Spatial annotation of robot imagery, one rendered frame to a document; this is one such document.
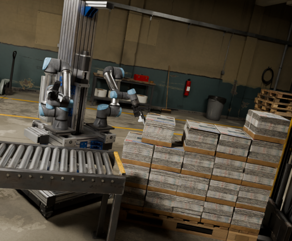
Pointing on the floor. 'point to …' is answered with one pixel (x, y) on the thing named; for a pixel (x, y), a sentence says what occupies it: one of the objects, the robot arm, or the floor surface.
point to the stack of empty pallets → (275, 101)
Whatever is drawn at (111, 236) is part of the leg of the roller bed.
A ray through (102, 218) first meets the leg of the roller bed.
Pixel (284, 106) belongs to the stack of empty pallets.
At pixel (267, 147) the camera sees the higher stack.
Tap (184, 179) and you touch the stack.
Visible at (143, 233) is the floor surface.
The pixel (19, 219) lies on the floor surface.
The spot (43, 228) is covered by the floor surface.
